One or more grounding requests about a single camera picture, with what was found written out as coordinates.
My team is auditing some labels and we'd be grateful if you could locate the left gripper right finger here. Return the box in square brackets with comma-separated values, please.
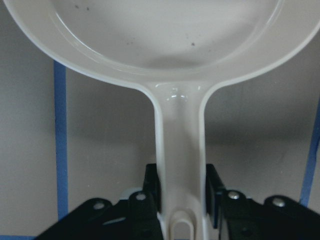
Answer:
[205, 164, 320, 240]

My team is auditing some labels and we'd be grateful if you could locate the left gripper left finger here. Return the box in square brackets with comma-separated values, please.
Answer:
[36, 163, 164, 240]

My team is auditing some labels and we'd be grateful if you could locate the beige plastic dustpan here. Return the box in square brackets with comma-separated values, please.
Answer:
[4, 0, 320, 240]

